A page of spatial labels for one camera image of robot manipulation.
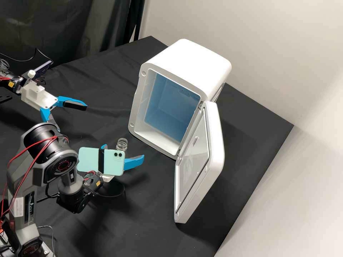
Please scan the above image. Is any wrist camera phone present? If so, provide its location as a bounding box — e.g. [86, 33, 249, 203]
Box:
[77, 144, 127, 177]
[22, 60, 53, 84]

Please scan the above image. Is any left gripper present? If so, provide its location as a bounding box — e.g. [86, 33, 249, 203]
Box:
[21, 85, 88, 128]

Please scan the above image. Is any white incubator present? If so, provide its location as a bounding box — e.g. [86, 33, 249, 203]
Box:
[128, 38, 232, 161]

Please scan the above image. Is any black cable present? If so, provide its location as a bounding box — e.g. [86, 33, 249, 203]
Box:
[88, 181, 126, 199]
[37, 225, 58, 257]

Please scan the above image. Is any clear flask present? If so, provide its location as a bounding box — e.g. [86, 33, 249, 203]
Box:
[115, 137, 129, 152]

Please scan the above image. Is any incubator door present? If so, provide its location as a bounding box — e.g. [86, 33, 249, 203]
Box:
[173, 101, 225, 224]

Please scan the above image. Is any left wrist camera phone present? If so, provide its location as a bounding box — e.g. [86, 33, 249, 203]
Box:
[22, 60, 53, 84]

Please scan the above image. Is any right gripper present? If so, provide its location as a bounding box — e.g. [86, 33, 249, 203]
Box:
[100, 144, 145, 183]

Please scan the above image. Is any right wrist camera phone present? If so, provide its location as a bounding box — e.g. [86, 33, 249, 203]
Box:
[77, 144, 127, 177]

